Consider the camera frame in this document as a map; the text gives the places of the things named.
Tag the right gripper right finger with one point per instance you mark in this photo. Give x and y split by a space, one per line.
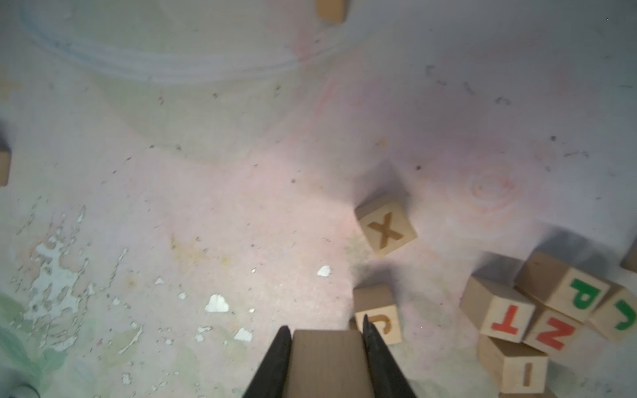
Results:
387 377

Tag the wooden block red N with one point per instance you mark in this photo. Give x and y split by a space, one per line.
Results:
550 331

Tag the wooden block letter I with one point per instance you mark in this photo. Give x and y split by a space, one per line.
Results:
515 367

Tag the wooden whiteboard stand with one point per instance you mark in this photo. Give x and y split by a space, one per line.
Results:
333 11

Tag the wooden block letter F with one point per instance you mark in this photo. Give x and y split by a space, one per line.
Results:
629 261

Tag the wooden block teal E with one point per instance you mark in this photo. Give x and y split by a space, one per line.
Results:
328 363

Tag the wooden block green J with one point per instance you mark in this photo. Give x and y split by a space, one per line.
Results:
615 317

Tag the wooden block letter R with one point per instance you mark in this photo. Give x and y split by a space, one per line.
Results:
5 166

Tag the wooden block red T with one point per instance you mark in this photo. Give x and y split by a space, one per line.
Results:
496 310

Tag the wooden block letter J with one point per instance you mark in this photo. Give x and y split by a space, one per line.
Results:
378 304

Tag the wooden block letter X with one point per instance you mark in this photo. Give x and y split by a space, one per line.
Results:
385 224

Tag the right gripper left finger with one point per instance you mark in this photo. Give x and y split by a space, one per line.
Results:
269 379

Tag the wooden block green P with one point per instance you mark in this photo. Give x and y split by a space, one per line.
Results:
561 286

